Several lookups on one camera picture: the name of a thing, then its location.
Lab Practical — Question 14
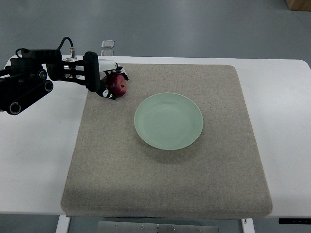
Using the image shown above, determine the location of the lower metal floor plate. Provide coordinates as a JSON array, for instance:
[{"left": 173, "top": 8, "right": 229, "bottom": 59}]
[{"left": 101, "top": 49, "right": 114, "bottom": 56}]

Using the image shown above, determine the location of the pale green plate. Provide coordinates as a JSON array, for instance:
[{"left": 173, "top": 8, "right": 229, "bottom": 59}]
[{"left": 134, "top": 93, "right": 204, "bottom": 150}]

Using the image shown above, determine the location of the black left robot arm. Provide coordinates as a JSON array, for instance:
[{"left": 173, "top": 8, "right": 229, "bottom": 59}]
[{"left": 0, "top": 37, "right": 101, "bottom": 115}]

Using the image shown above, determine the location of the white table leg frame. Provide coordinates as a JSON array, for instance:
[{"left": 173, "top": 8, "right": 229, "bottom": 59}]
[{"left": 55, "top": 215, "right": 71, "bottom": 233}]

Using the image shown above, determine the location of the metal floor plate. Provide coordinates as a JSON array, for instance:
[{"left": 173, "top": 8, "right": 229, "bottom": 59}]
[
  {"left": 101, "top": 49, "right": 114, "bottom": 56},
  {"left": 101, "top": 40, "right": 115, "bottom": 48}
]

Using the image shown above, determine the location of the cardboard box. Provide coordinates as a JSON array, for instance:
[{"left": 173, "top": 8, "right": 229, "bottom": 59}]
[{"left": 286, "top": 0, "right": 311, "bottom": 11}]

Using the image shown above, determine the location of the beige fabric cushion mat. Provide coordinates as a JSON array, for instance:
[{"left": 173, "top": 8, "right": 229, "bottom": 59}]
[{"left": 61, "top": 64, "right": 273, "bottom": 219}]

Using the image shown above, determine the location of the red apple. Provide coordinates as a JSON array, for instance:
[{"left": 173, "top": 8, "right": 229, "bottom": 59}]
[{"left": 100, "top": 73, "right": 127, "bottom": 100}]

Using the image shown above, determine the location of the upper metal floor plate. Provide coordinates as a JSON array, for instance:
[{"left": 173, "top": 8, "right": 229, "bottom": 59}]
[{"left": 101, "top": 40, "right": 115, "bottom": 48}]

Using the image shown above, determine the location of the black table control panel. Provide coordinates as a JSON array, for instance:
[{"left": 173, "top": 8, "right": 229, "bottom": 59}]
[{"left": 278, "top": 218, "right": 311, "bottom": 225}]

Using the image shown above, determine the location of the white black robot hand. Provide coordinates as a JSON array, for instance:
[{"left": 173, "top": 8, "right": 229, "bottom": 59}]
[{"left": 96, "top": 59, "right": 129, "bottom": 98}]

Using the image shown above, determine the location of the grey metal base plate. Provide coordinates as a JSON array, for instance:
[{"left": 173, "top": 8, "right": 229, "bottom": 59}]
[{"left": 97, "top": 221, "right": 219, "bottom": 233}]

